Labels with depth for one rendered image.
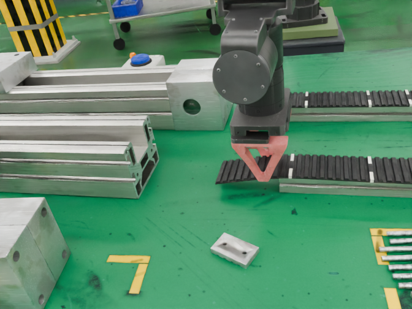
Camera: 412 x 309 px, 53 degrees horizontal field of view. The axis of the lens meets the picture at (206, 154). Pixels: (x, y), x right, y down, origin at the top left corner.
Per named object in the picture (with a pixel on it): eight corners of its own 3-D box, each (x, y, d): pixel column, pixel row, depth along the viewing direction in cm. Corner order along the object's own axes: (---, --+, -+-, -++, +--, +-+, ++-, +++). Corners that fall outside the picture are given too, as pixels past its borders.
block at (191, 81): (235, 97, 82) (230, 52, 76) (223, 130, 72) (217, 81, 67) (192, 98, 84) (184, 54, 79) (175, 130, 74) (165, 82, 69)
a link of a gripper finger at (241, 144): (235, 190, 54) (228, 129, 49) (244, 159, 60) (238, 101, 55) (288, 192, 52) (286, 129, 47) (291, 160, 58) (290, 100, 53)
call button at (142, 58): (153, 61, 90) (151, 52, 89) (147, 68, 86) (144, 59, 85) (136, 61, 91) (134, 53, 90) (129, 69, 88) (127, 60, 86)
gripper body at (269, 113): (230, 139, 49) (224, 83, 45) (243, 100, 57) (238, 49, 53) (285, 140, 48) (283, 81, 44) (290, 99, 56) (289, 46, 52)
